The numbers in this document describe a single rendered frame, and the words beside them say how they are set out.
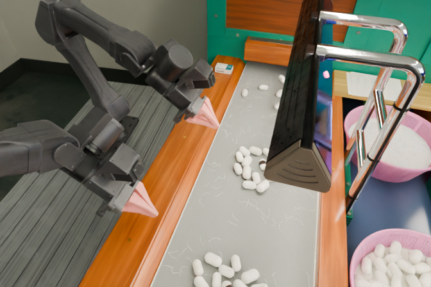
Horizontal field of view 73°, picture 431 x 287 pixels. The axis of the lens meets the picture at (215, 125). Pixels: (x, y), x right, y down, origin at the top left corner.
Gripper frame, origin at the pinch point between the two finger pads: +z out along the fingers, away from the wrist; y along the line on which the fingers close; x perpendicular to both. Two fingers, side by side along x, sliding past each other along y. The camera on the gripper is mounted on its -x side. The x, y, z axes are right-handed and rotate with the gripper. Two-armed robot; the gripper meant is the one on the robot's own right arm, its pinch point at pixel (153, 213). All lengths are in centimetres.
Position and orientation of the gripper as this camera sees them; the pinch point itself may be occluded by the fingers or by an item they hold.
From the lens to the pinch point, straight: 62.5
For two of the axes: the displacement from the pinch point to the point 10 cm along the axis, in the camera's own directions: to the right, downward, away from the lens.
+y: 2.9, -6.4, 7.1
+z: 7.3, 6.3, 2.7
